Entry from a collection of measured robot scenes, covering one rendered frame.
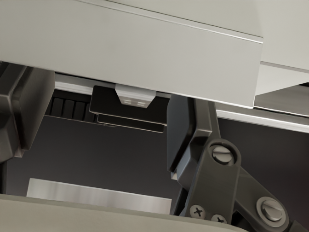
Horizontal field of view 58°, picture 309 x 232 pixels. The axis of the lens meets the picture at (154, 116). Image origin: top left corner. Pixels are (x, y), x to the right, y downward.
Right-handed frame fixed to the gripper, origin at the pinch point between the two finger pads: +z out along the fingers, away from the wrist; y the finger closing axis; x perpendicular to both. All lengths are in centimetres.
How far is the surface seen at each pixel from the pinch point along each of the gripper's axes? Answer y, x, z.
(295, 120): 29.6, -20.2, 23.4
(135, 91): 1.6, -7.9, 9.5
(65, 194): -2.1, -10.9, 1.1
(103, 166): 0, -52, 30
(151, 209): 4.0, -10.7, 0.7
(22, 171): -19, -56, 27
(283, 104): 26.8, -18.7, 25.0
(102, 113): -1.4, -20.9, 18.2
